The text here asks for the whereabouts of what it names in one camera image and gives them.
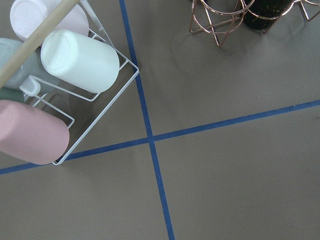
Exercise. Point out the white cup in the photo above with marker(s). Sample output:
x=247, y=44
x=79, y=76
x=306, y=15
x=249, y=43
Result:
x=79, y=60

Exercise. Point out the dusty pink cup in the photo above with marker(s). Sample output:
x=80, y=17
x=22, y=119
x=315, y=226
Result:
x=30, y=134

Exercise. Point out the white wire cup rack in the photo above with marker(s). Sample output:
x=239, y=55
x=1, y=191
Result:
x=32, y=85

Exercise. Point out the copper wire bottle rack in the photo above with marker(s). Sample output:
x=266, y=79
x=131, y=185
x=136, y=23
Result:
x=219, y=18

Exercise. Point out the wooden rack handle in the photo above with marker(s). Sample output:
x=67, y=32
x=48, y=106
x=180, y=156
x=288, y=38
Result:
x=35, y=39

